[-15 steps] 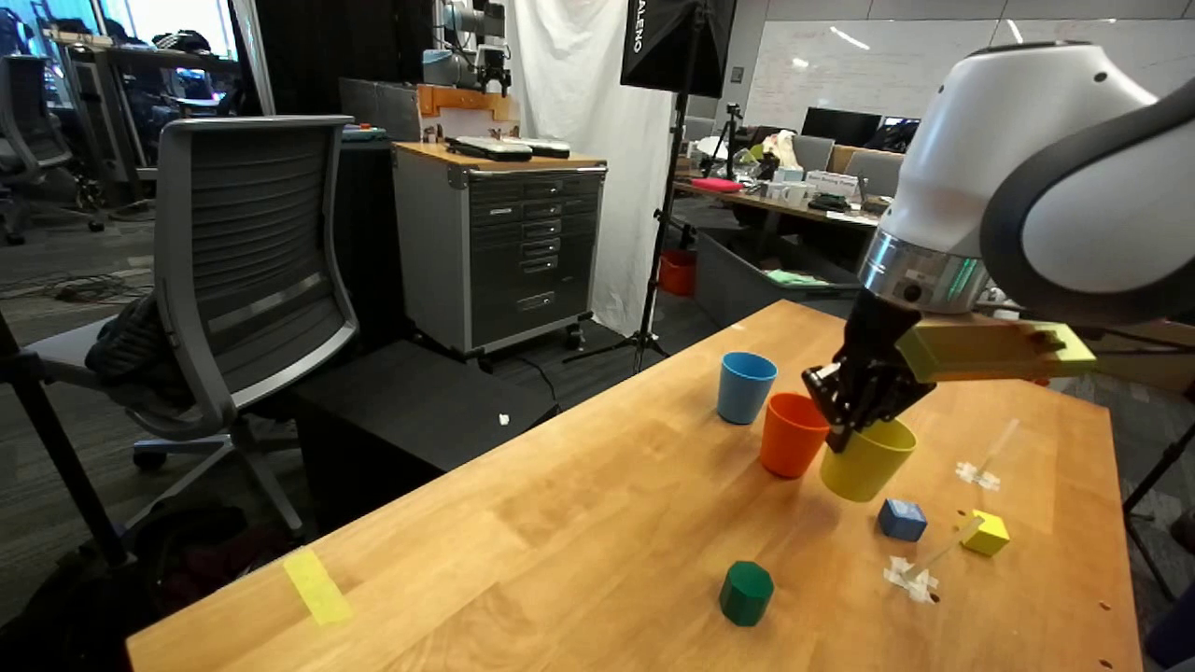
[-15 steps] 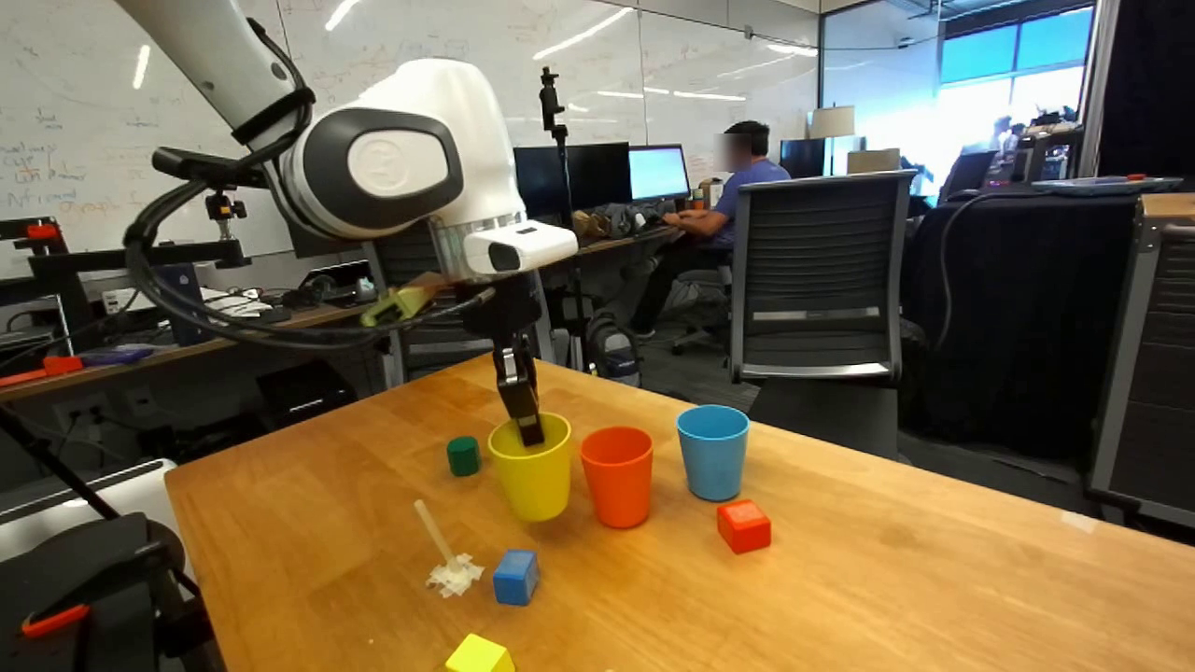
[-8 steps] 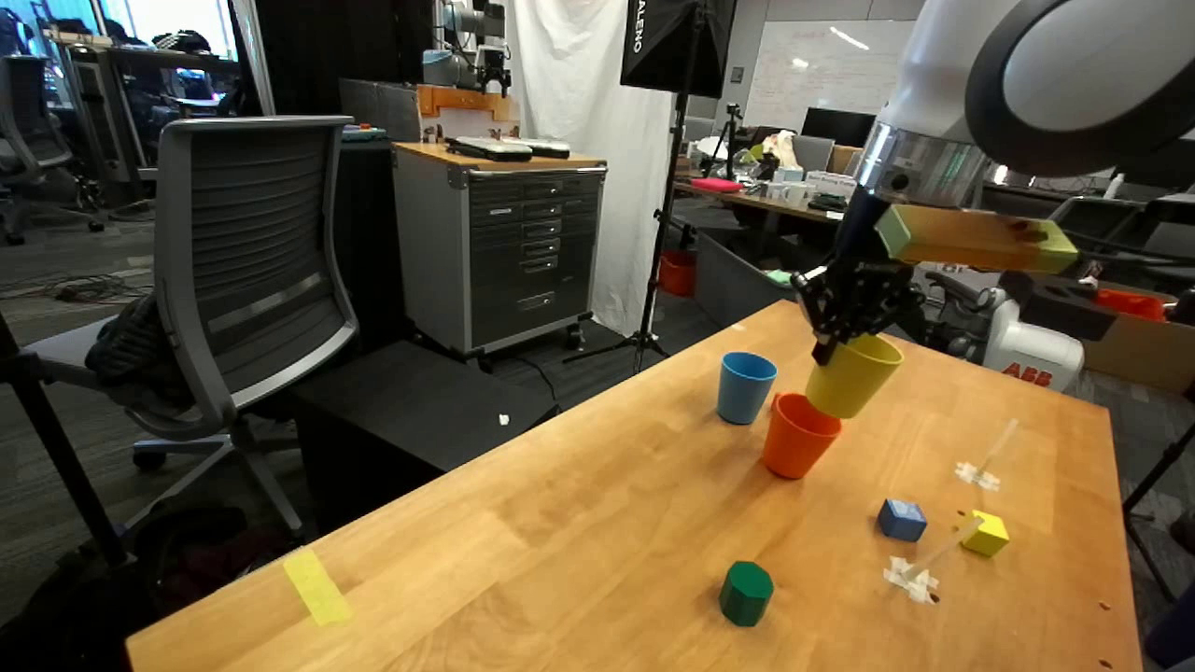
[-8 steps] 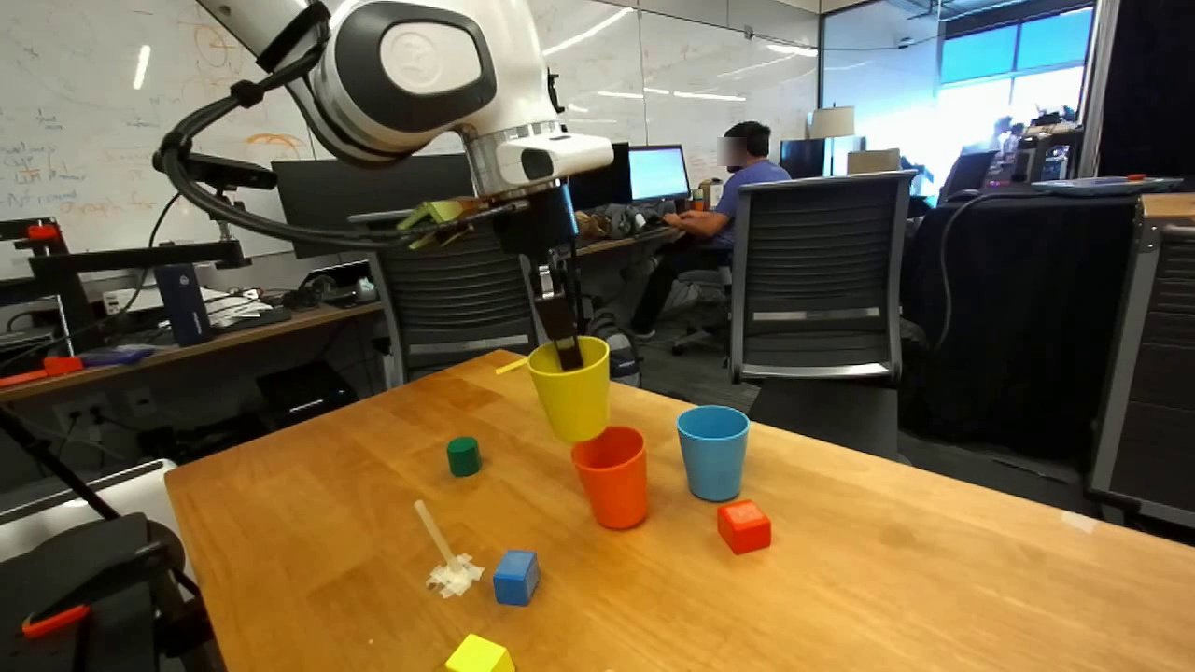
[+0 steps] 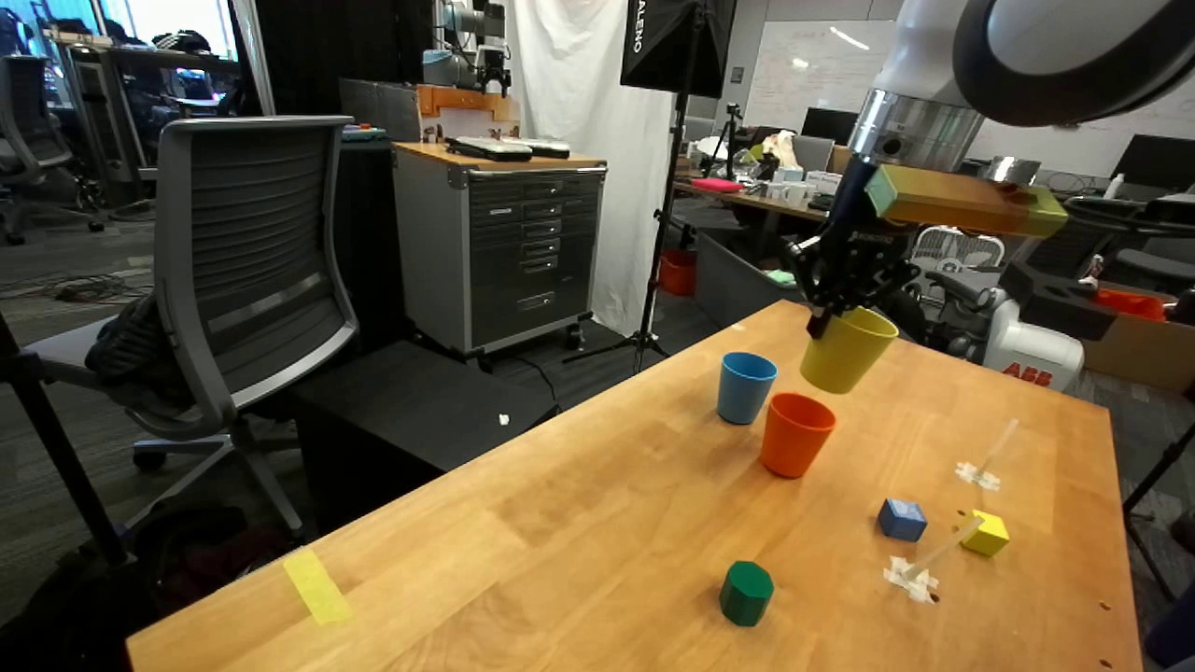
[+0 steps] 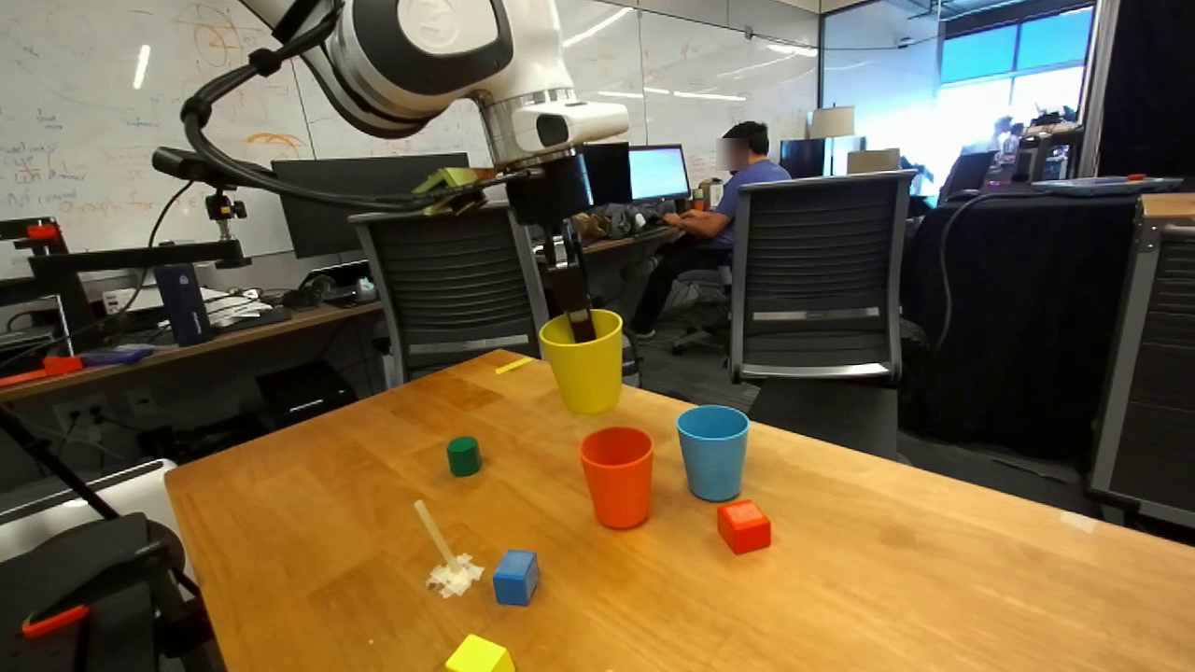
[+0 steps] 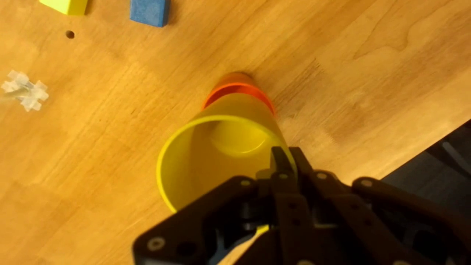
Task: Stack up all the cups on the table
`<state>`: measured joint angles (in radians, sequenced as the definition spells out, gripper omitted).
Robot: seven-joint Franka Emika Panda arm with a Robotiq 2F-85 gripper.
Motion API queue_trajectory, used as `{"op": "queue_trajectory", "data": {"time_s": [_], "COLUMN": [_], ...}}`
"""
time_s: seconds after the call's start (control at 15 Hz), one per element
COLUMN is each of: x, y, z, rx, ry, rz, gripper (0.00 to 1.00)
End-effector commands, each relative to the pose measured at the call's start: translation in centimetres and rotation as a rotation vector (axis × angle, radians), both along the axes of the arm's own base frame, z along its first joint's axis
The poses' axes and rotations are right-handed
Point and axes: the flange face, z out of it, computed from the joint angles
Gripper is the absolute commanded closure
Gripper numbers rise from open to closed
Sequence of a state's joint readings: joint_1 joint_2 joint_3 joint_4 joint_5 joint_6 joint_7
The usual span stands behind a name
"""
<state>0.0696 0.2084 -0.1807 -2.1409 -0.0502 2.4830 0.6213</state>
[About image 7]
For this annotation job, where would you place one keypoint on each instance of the blue cube block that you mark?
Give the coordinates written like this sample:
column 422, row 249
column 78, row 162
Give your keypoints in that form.
column 148, row 12

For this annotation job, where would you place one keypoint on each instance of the yellow plastic cup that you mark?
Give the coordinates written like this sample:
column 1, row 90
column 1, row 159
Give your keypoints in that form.
column 195, row 162

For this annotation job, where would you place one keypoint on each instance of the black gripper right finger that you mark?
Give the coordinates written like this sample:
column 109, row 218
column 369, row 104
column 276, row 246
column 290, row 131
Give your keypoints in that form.
column 372, row 221

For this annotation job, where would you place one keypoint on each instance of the white plastic piece with stick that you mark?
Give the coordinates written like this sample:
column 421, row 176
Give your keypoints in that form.
column 26, row 90

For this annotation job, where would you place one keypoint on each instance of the orange plastic cup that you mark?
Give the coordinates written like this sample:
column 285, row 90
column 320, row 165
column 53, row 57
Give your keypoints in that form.
column 235, row 88

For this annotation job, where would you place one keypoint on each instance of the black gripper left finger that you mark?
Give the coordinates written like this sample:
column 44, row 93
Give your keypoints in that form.
column 220, row 215

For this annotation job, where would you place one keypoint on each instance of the yellow cube block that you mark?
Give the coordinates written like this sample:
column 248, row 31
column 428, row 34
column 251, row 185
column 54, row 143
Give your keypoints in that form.
column 66, row 4

